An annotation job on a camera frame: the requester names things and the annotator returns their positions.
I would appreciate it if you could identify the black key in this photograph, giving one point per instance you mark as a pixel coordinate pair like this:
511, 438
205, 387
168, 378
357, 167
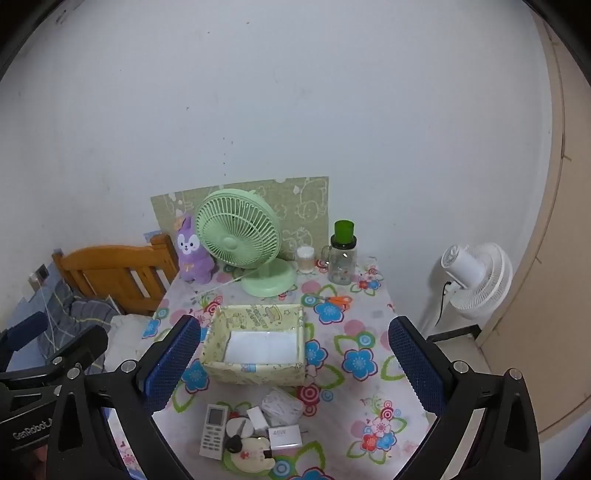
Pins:
233, 445

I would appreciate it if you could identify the green desk fan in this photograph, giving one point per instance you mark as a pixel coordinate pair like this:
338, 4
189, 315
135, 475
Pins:
231, 226

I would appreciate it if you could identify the glass jar mug green lid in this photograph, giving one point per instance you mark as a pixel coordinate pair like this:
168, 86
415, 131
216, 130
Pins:
341, 263

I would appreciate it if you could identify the beige wooden door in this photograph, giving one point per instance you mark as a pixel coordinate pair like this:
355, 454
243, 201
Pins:
554, 277

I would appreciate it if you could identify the floral tablecloth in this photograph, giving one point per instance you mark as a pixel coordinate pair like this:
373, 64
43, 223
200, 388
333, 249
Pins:
364, 318

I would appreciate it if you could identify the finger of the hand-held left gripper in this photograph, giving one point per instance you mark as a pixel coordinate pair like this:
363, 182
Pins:
78, 346
27, 327

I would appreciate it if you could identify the grey plaid blanket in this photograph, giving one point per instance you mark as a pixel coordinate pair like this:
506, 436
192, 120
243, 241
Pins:
87, 309

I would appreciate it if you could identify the white pillow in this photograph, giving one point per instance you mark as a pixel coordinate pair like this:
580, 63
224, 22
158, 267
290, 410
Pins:
127, 332

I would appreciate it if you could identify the round cream rabbit pocket mirror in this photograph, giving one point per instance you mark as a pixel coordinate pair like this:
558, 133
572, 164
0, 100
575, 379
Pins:
251, 457

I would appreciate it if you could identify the yellow cartoon fabric storage box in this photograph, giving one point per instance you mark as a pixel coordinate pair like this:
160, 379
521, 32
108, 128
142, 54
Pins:
254, 371

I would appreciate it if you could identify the clear box of floss picks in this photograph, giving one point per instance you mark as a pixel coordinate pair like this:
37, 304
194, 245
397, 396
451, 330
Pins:
279, 406

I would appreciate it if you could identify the light blue printed card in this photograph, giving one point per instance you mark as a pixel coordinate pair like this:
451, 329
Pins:
151, 236

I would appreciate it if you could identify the white charger adapter box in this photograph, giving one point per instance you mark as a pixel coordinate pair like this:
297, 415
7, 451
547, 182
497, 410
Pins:
284, 438

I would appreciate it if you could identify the purple plush toy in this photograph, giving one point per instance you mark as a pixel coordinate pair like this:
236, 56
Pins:
191, 265

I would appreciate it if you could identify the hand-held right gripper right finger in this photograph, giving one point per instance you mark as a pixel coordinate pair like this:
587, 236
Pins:
415, 369

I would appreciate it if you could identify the cotton swab container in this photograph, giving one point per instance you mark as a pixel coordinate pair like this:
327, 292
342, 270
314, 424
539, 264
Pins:
305, 261

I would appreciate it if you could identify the small white charger cube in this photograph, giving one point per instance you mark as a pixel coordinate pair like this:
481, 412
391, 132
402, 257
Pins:
256, 417

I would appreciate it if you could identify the green cartoon patterned board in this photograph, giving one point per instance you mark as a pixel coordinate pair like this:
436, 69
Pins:
304, 203

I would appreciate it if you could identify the white pedestal fan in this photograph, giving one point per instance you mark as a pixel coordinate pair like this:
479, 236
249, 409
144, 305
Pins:
475, 272

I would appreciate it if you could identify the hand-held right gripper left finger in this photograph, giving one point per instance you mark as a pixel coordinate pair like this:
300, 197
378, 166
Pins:
171, 364

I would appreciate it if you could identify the white round case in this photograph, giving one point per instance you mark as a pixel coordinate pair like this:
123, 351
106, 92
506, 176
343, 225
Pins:
241, 423

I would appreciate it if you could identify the white remote control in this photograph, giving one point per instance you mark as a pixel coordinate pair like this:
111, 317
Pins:
212, 438

